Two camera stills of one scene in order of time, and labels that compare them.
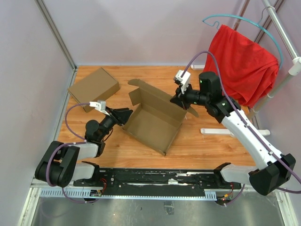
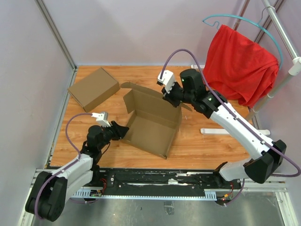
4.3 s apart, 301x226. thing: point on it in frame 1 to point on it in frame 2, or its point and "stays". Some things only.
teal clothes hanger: (257, 24) stays
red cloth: (249, 73) stays
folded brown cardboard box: (97, 85) stays
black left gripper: (121, 116) to (120, 133)
